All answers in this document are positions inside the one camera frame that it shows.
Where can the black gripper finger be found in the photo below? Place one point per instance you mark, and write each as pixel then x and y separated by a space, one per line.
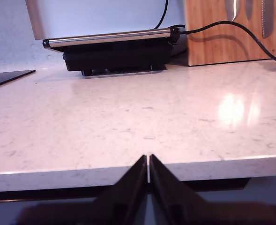
pixel 126 197
pixel 173 197

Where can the narrow grey cabinet door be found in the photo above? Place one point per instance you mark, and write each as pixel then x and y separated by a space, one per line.
pixel 2 213

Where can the black steel contact grill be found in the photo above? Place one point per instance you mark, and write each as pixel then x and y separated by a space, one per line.
pixel 116 56

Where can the wooden knife block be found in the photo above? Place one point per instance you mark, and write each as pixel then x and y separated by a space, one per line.
pixel 205 51

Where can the serrated bread knife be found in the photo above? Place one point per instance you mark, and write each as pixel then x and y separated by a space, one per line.
pixel 267 18

